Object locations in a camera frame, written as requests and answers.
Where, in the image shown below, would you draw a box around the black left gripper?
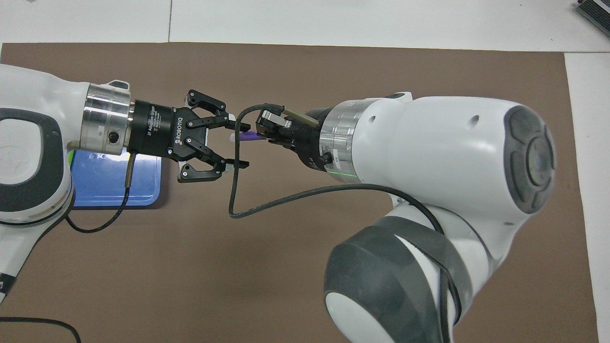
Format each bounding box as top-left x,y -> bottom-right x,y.
129,89 -> 251,184

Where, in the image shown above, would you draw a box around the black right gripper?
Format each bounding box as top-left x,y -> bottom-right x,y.
257,107 -> 329,168

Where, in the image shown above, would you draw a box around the blue plastic tray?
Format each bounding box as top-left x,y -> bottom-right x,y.
69,150 -> 163,209

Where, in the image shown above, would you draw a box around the brown table mat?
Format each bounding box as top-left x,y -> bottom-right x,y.
0,42 -> 600,343

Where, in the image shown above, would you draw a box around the grey ribbed device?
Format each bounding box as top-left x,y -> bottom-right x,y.
574,0 -> 610,38

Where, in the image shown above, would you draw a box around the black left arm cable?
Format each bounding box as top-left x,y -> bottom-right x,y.
0,151 -> 139,343

